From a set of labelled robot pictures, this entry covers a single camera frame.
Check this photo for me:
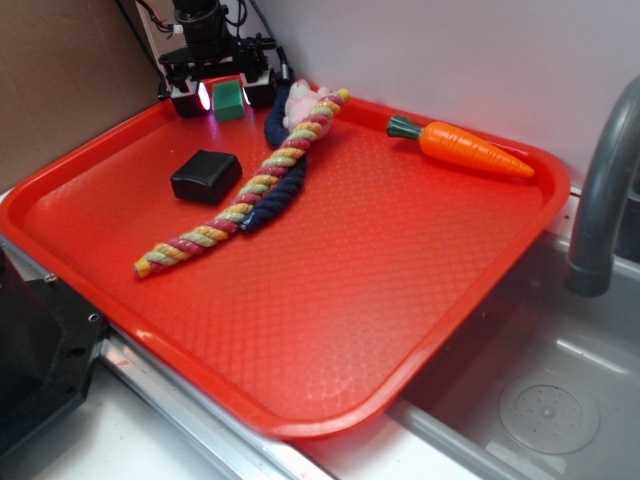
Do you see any pink plush toy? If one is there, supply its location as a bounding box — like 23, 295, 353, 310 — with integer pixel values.
282, 80, 331, 133

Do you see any brown cardboard panel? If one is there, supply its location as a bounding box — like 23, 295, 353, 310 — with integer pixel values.
1, 1, 160, 191

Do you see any dark blue twisted rope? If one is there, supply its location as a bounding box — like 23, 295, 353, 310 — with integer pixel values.
238, 82, 307, 235

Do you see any black rectangular block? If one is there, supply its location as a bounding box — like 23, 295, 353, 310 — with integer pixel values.
170, 150, 243, 205

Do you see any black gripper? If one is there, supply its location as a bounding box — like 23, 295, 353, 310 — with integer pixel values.
158, 35, 278, 118

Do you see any black braided cable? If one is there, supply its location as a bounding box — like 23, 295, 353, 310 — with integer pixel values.
247, 0, 296, 86

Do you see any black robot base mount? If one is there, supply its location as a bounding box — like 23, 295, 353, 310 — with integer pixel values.
1, 252, 107, 460

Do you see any grey faucet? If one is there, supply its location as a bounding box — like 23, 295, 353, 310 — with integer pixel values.
564, 78, 639, 297

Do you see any orange plastic carrot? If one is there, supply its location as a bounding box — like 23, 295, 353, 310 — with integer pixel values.
386, 115, 535, 178

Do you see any round sink drain cover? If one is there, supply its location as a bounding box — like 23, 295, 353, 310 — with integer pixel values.
498, 378, 600, 455

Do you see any multicolour twisted rope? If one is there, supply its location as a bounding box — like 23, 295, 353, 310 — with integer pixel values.
133, 88, 351, 279

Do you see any green block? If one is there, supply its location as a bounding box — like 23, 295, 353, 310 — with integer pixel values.
212, 79, 245, 122

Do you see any red plastic tray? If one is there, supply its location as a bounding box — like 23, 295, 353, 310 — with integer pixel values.
1, 98, 570, 439

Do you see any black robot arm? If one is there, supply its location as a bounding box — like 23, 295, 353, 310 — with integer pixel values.
158, 1, 278, 118

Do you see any grey sink basin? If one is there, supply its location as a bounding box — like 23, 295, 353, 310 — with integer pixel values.
389, 234, 639, 479

